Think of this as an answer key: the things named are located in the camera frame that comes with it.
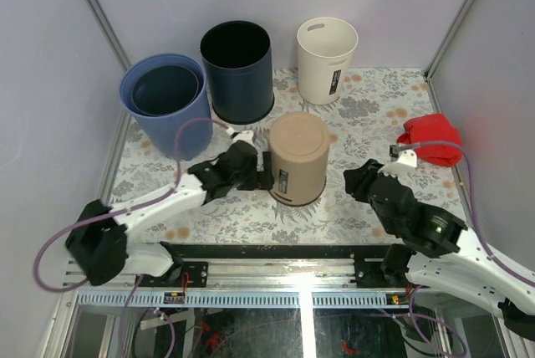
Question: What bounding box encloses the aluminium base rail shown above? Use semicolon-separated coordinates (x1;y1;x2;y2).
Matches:
77;257;414;308

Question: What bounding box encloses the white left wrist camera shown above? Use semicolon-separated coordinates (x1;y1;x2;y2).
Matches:
226;127;255;146

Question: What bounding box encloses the cream white bin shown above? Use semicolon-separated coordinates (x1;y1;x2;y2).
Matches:
297;17;359;105

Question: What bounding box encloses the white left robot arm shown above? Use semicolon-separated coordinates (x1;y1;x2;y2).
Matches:
65;140;274;287

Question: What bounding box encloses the red crumpled cloth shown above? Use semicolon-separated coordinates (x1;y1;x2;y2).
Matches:
396;113;462;167

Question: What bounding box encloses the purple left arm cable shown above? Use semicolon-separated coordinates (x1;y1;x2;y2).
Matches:
33;117;235;292

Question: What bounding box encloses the dark navy tall bin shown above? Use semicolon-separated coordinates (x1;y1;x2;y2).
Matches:
200;21;275;125

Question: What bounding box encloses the light blue plastic bin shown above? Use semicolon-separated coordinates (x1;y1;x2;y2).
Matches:
119;54;213;161

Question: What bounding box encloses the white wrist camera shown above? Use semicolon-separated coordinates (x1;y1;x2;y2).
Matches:
226;127;255;146
378;145;418;177

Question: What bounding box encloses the dark teal inner bin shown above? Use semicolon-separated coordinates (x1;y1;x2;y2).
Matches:
131;65;200;116

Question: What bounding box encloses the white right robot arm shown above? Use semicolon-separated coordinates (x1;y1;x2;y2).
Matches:
344;151;534;340

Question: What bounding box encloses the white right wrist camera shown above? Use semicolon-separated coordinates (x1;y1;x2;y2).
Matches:
378;145;418;177

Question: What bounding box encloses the tan cylindrical bin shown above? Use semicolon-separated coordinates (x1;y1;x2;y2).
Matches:
268;112;330;207

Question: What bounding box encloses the floral patterned table mat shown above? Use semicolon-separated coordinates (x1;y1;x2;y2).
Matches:
109;69;466;245

